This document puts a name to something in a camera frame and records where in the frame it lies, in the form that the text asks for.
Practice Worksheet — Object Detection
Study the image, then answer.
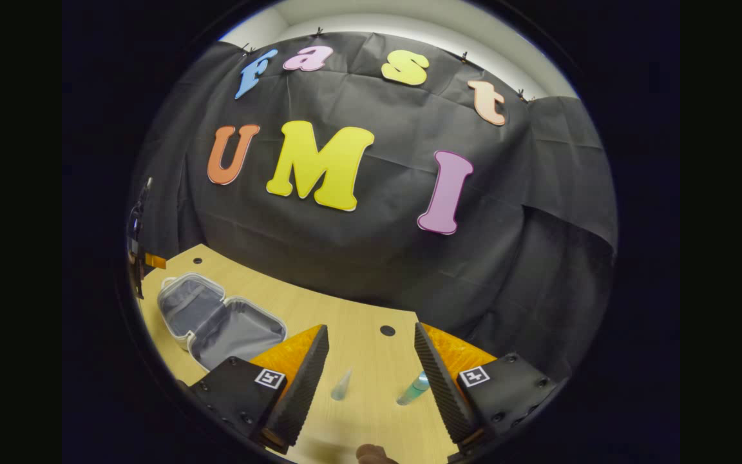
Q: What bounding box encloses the black backdrop cloth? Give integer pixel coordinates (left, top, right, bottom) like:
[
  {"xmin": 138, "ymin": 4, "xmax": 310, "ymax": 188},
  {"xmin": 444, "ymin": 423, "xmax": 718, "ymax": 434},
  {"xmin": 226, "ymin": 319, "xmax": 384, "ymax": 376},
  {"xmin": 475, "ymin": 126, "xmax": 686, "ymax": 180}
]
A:
[{"xmin": 128, "ymin": 31, "xmax": 618, "ymax": 381}]

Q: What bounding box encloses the teal skin care bottle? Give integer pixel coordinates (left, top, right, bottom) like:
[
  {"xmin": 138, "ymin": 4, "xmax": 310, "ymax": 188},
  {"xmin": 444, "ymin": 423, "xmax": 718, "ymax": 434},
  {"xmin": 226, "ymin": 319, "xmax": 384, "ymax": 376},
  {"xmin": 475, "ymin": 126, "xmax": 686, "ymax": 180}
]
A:
[{"xmin": 396, "ymin": 371, "xmax": 431, "ymax": 407}]

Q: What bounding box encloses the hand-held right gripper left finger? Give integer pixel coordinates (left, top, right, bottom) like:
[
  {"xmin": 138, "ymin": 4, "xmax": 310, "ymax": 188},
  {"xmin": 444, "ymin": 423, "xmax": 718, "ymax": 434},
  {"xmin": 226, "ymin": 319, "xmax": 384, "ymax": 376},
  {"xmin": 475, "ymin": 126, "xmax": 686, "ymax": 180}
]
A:
[{"xmin": 189, "ymin": 324, "xmax": 330, "ymax": 455}]

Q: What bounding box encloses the clear skin care bottle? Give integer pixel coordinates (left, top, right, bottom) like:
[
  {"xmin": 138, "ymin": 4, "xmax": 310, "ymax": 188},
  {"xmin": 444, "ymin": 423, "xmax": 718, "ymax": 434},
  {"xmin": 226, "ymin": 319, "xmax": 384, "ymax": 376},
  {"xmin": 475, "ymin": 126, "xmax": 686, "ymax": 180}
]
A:
[{"xmin": 331, "ymin": 368, "xmax": 353, "ymax": 401}]

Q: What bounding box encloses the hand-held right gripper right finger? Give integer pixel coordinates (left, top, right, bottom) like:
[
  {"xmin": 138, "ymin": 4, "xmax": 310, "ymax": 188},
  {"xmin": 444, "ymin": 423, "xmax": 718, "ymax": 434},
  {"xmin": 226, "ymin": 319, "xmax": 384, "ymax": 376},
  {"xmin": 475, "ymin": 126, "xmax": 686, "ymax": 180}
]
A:
[{"xmin": 414, "ymin": 322, "xmax": 558, "ymax": 461}]

